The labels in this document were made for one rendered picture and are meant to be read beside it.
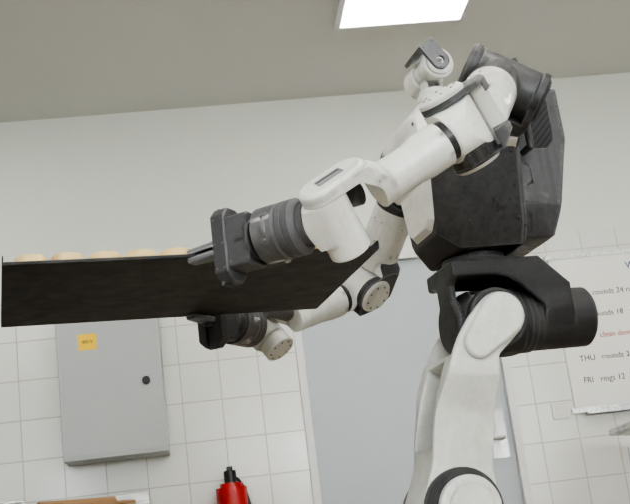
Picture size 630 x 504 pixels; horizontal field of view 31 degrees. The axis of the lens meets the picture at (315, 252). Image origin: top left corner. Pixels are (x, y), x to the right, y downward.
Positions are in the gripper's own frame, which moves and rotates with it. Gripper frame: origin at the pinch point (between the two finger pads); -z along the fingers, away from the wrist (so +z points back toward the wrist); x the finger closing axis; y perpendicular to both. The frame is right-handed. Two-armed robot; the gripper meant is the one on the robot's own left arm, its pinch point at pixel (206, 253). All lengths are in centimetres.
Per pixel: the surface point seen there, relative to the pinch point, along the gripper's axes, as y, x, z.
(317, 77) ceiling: -352, 201, -154
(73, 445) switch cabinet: -279, 23, -271
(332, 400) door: -371, 35, -179
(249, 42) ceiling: -292, 201, -158
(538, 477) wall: -424, -15, -95
